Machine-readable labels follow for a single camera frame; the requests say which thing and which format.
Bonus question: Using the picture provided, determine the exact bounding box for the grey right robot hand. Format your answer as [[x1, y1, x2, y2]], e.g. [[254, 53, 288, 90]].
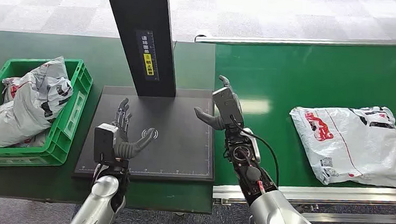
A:
[[192, 74, 249, 133]]

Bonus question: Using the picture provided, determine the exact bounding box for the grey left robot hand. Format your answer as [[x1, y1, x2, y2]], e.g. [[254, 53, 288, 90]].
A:
[[92, 96, 159, 167]]

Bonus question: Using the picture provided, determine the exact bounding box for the white poly mailer package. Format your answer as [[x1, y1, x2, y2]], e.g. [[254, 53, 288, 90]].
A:
[[285, 100, 396, 190]]

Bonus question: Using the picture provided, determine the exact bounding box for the green conveyor belt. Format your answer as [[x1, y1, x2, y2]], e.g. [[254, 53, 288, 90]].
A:
[[206, 31, 396, 199]]

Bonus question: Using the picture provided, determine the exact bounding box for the large crumpled white mailer package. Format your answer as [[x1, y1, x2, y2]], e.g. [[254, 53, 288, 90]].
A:
[[0, 52, 76, 154]]

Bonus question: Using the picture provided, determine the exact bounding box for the small white mailer package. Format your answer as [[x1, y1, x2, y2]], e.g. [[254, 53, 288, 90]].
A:
[[0, 76, 23, 105]]

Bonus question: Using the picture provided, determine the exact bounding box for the green plastic crate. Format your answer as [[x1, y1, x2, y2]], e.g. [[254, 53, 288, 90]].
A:
[[0, 53, 95, 174]]

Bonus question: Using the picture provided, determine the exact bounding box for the black and yellow column label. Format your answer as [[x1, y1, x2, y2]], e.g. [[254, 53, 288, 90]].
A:
[[133, 29, 163, 83]]

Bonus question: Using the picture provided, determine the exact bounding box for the black scanner column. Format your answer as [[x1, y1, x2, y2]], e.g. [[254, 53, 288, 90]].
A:
[[95, 0, 183, 100]]

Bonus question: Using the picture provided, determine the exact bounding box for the dark green table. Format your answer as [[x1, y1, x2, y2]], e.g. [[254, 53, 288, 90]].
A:
[[0, 29, 224, 215]]

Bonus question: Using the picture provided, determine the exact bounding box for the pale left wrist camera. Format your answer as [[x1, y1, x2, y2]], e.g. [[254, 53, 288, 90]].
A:
[[91, 162, 102, 185]]

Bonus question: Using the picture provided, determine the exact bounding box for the black scanner base plate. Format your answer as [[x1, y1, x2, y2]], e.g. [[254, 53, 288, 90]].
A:
[[72, 80, 221, 187]]

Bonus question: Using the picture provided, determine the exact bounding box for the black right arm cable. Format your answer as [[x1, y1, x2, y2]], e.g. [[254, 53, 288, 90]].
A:
[[225, 115, 285, 188]]

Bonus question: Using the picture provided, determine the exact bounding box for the thin aluminium conveyor rail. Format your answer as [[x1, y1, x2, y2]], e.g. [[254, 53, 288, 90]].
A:
[[194, 24, 396, 57]]

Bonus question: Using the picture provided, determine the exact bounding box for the wide aluminium conveyor frame rail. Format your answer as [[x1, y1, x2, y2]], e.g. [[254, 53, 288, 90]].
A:
[[211, 175, 396, 224]]

